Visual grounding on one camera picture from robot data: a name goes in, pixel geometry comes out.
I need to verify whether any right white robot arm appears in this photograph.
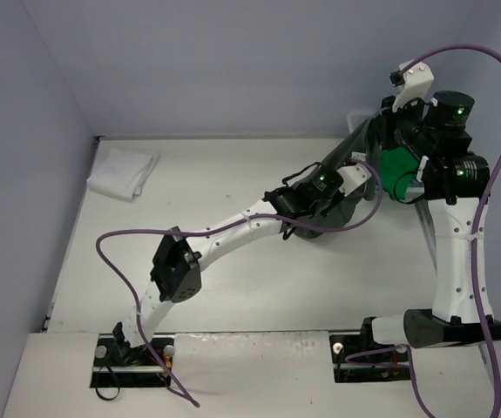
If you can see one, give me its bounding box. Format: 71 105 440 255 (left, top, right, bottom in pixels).
356 91 501 359

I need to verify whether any green t shirt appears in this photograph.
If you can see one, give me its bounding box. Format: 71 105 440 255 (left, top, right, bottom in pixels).
378 148 418 201

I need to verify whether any grey t shirt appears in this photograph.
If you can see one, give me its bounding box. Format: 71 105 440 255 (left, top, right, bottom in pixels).
293 115 387 239

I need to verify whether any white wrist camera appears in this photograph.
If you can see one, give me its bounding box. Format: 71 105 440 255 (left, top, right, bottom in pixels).
337 164 371 195
390 62 434 113

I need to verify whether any white t shirt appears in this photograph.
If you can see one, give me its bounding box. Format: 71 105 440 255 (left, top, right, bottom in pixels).
86 147 160 202

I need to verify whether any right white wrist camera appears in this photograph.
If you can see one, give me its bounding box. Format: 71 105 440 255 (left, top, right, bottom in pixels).
390 62 434 113

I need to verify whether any purple cable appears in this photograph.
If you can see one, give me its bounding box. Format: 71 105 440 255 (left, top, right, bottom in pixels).
96 159 384 408
345 43 501 418

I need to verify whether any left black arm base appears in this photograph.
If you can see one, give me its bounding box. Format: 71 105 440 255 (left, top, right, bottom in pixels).
90 334 172 401

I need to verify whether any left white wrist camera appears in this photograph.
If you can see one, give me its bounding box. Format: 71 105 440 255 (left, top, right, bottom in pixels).
337 164 371 195

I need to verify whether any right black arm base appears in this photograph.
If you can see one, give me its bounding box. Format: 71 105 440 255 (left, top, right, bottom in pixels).
328 317 410 384

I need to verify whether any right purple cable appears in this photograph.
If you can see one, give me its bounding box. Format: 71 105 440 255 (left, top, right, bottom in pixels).
345 43 501 418

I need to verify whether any white plastic basket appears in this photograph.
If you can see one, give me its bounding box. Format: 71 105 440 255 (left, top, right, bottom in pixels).
346 111 425 192

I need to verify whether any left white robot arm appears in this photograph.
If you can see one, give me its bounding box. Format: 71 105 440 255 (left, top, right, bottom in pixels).
112 163 356 366

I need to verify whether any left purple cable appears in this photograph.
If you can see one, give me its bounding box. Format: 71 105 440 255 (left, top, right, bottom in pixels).
96 159 384 408

